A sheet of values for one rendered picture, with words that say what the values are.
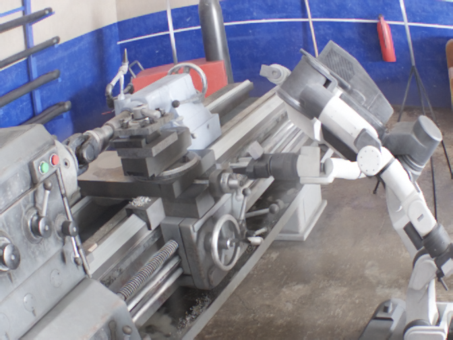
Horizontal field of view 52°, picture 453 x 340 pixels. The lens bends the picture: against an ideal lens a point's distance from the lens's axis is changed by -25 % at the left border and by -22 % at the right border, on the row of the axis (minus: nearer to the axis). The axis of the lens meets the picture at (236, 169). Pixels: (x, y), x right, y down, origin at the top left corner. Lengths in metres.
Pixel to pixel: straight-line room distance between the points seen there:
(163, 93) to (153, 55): 4.61
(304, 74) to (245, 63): 4.94
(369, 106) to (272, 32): 4.63
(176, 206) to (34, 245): 0.77
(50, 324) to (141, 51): 5.88
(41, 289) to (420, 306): 1.35
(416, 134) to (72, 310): 1.17
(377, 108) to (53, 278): 1.10
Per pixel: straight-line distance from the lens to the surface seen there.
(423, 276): 1.81
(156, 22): 6.88
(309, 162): 1.87
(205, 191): 2.01
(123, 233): 1.89
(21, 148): 1.44
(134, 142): 1.95
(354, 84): 1.67
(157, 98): 2.34
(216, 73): 5.00
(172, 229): 1.99
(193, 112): 2.52
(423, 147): 1.64
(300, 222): 3.39
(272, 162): 1.90
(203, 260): 2.02
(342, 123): 1.50
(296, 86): 1.52
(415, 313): 1.98
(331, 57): 1.68
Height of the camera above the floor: 1.63
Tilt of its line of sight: 21 degrees down
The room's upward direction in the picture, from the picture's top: 9 degrees counter-clockwise
